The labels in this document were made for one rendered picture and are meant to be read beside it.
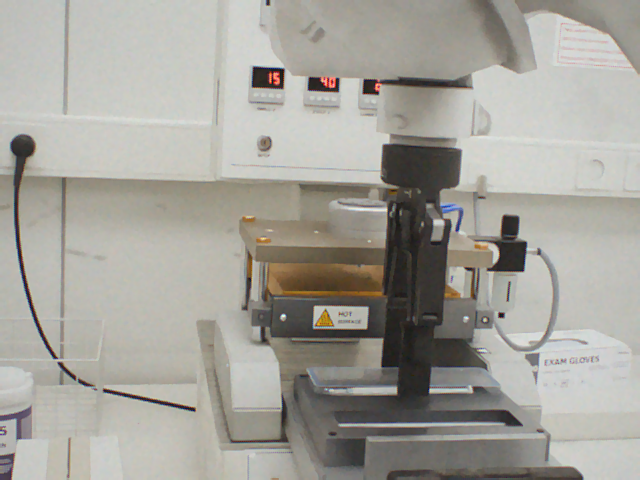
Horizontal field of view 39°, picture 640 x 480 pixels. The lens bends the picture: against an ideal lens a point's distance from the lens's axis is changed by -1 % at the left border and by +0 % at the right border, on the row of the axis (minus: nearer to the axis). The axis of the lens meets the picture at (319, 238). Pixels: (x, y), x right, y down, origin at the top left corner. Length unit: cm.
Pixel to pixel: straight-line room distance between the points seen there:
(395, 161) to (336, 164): 37
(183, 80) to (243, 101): 40
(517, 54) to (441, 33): 3
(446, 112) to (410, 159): 5
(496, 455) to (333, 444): 13
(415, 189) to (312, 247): 19
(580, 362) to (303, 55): 98
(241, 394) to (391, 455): 23
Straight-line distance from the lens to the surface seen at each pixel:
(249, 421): 90
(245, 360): 93
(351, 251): 98
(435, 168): 82
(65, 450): 112
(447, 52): 33
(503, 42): 33
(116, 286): 158
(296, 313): 97
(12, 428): 119
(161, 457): 132
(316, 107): 117
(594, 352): 161
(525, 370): 100
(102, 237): 157
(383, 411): 83
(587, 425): 152
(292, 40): 73
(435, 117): 81
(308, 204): 121
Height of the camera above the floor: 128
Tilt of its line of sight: 10 degrees down
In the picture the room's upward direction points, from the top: 4 degrees clockwise
